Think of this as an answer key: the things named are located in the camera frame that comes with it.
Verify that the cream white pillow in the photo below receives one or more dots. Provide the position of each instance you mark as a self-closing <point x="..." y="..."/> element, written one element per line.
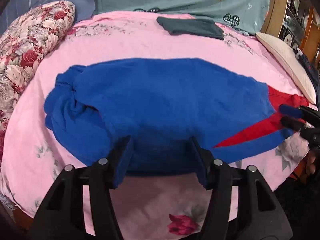
<point x="287" y="59"/>

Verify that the blue and red fleece pants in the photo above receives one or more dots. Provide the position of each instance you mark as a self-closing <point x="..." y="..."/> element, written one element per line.
<point x="161" y="104"/>

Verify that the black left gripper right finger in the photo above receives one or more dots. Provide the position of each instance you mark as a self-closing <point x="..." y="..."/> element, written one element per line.
<point x="242" y="205"/>

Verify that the wooden display cabinet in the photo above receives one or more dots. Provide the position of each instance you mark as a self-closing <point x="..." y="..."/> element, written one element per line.
<point x="296" y="22"/>

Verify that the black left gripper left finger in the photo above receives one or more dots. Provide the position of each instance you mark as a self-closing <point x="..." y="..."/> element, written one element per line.
<point x="78" y="205"/>

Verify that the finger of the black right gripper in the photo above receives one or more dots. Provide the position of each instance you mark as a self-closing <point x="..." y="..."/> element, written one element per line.
<point x="293" y="124"/>
<point x="301" y="112"/>

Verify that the red floral quilt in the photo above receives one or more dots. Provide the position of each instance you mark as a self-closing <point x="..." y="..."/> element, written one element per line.
<point x="24" y="44"/>

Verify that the dark green folded garment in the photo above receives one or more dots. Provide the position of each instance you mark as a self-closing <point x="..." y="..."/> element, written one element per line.
<point x="197" y="27"/>

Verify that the pink floral bed sheet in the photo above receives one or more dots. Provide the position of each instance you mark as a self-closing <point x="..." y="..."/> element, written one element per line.
<point x="146" y="207"/>

